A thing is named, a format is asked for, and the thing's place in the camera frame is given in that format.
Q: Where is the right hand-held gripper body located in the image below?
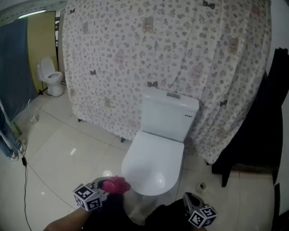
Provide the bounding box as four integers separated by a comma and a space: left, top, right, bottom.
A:
183, 195, 218, 229

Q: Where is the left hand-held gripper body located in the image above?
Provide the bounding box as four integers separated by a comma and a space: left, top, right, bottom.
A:
72, 177, 109, 212

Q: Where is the pink cloth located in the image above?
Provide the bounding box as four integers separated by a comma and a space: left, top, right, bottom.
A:
103, 176, 132, 195

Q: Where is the white toilet lid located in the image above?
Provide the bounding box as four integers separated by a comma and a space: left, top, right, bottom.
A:
121, 130, 185, 196

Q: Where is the white toilet with tank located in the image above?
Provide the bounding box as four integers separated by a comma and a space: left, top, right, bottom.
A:
123, 87, 200, 224

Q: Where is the small white open toilet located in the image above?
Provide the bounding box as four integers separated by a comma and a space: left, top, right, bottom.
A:
36, 56, 65, 97

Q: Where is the person's right leg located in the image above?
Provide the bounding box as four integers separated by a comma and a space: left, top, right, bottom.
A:
144, 198, 192, 231

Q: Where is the clear plastic bottle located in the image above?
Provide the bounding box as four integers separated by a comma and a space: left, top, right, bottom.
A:
28, 99, 41, 125

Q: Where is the black hanging cloth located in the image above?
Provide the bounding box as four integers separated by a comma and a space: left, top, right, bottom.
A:
211, 47, 289, 188

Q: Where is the blue curtain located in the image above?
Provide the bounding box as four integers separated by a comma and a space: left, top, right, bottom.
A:
0, 19, 38, 123

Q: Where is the floral patterned curtain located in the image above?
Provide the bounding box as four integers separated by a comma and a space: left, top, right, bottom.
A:
62, 0, 273, 165

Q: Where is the yellow partition panel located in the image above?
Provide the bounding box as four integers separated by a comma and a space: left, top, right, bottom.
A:
27, 11, 60, 93

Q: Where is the black white patterned board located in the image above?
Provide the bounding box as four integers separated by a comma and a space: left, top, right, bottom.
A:
53, 15, 61, 48

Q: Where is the fluorescent light tube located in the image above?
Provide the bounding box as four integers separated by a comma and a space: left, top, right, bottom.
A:
18, 9, 47, 19

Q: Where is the black floor cable with adapter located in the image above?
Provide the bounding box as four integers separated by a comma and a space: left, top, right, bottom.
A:
21, 155, 33, 231

